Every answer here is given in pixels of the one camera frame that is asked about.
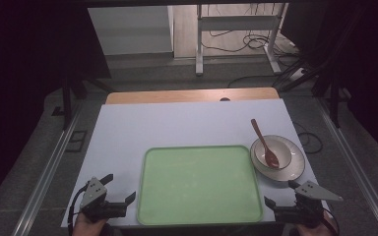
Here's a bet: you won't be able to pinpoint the black stand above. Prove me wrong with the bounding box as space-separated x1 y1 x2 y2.
58 73 114 131
277 6 367 130

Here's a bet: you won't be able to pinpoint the person's right hand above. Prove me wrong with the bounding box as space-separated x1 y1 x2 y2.
294 211 338 236

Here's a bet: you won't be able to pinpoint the white panel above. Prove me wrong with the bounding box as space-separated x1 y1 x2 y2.
87 5 175 57

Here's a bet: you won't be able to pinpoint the black floor socket frame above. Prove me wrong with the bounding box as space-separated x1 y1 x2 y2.
64 130 89 153

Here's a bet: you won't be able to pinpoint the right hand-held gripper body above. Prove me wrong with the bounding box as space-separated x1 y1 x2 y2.
273 180 345 229

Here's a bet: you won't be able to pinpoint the tangled black floor cables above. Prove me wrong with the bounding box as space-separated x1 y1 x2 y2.
200 29 300 57

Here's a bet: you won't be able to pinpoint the metal floor rail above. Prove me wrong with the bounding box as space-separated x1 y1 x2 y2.
10 103 84 236
317 97 378 236

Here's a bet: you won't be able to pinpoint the white bowl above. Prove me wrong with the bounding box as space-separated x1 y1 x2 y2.
253 135 293 171

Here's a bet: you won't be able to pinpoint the white plate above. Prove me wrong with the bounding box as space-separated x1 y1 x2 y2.
249 134 306 183

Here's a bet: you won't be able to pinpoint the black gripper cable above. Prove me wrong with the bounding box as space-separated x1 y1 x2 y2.
324 206 341 236
67 184 91 236

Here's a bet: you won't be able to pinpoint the pale blue sheet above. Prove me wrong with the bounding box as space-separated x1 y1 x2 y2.
60 98 330 228

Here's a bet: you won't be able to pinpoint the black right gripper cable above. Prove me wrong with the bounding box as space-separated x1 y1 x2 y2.
324 206 341 236

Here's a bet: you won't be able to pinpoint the reddish brown spoon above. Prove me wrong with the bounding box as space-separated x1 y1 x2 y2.
250 118 281 169

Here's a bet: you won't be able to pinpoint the green tray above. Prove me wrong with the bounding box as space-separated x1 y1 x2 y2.
136 145 265 227

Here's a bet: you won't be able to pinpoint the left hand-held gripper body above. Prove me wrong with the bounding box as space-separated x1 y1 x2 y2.
79 176 128 224

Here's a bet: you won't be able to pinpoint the looped black cable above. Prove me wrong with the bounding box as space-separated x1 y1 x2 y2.
293 121 325 155

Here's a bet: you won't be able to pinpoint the black floor cable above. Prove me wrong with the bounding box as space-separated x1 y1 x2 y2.
226 74 279 89

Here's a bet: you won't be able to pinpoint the person's left hand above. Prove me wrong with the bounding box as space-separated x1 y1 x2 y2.
71 213 108 236

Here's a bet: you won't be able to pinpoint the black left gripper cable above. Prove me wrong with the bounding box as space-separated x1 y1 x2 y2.
67 184 91 236

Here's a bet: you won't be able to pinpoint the white metal stand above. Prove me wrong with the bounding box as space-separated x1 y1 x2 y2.
194 3 290 78

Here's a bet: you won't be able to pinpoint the white power strip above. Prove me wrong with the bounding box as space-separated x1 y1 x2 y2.
287 66 310 82

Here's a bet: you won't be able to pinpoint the wooden table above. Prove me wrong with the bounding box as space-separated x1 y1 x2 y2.
104 87 281 105

